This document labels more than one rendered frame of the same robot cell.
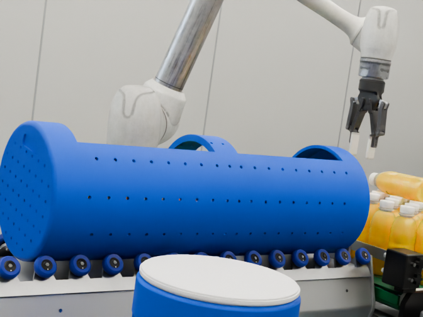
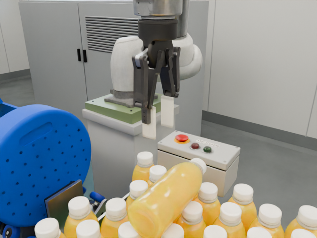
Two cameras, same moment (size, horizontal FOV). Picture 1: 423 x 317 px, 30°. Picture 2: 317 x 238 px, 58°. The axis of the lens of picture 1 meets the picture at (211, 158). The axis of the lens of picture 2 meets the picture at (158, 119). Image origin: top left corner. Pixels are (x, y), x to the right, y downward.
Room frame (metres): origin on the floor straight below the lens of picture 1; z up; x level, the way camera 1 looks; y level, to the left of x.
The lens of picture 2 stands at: (2.15, -0.97, 1.46)
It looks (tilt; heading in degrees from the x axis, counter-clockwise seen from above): 23 degrees down; 70
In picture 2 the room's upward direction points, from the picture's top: straight up
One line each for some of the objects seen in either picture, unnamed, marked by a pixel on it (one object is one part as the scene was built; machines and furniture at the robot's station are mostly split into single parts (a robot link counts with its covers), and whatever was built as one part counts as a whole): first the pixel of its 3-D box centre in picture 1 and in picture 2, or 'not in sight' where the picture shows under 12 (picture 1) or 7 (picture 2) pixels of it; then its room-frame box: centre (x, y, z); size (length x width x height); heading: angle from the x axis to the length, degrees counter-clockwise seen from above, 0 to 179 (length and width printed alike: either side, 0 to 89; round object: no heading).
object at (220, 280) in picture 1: (219, 278); not in sight; (1.33, -0.04, 1.03); 0.28 x 0.28 x 0.01
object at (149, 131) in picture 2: (371, 147); (148, 122); (2.31, -0.46, 1.23); 0.03 x 0.01 x 0.07; 127
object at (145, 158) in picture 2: not in sight; (145, 158); (2.33, -0.36, 1.09); 0.04 x 0.04 x 0.02
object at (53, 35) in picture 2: not in sight; (103, 73); (2.61, 2.09, 0.72); 2.15 x 0.54 x 1.45; 122
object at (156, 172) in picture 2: not in sight; (157, 173); (2.33, -0.44, 1.09); 0.04 x 0.04 x 0.02
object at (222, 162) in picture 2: not in sight; (197, 160); (2.48, -0.36, 1.05); 0.20 x 0.10 x 0.10; 127
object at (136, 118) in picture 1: (135, 120); (131, 62); (2.45, 0.25, 1.21); 0.18 x 0.16 x 0.22; 169
